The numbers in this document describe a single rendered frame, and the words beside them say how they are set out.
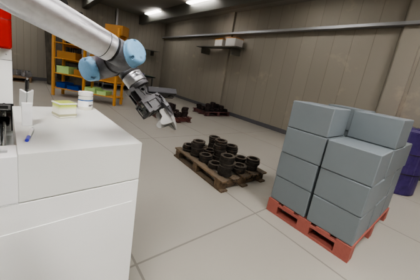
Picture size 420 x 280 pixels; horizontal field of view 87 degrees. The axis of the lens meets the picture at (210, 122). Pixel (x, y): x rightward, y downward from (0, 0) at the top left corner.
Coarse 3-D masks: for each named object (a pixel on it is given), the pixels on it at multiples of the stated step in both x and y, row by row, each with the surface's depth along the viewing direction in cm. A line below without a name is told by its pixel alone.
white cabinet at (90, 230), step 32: (96, 192) 75; (128, 192) 84; (0, 224) 60; (32, 224) 65; (64, 224) 71; (96, 224) 78; (128, 224) 87; (0, 256) 61; (32, 256) 67; (64, 256) 73; (96, 256) 81; (128, 256) 92
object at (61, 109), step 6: (54, 102) 95; (60, 102) 94; (66, 102) 96; (72, 102) 98; (54, 108) 96; (60, 108) 94; (66, 108) 96; (72, 108) 98; (54, 114) 96; (60, 114) 94; (66, 114) 96; (72, 114) 99
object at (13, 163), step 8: (0, 152) 59; (8, 152) 59; (16, 152) 60; (0, 160) 56; (8, 160) 57; (16, 160) 58; (0, 168) 57; (8, 168) 58; (16, 168) 59; (0, 176) 57; (8, 176) 58; (16, 176) 59; (0, 184) 58; (8, 184) 59; (16, 184) 60; (0, 192) 58; (8, 192) 59; (16, 192) 60; (0, 200) 58; (8, 200) 60; (16, 200) 61
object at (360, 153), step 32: (288, 128) 208; (320, 128) 187; (352, 128) 203; (384, 128) 185; (288, 160) 210; (320, 160) 187; (352, 160) 168; (384, 160) 163; (288, 192) 210; (320, 192) 187; (352, 192) 168; (384, 192) 204; (320, 224) 187; (352, 224) 169
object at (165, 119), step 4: (164, 108) 80; (160, 112) 79; (164, 112) 80; (164, 116) 80; (168, 116) 81; (172, 116) 81; (160, 120) 78; (164, 120) 79; (168, 120) 80; (172, 120) 81; (164, 124) 79; (172, 124) 82; (176, 128) 82
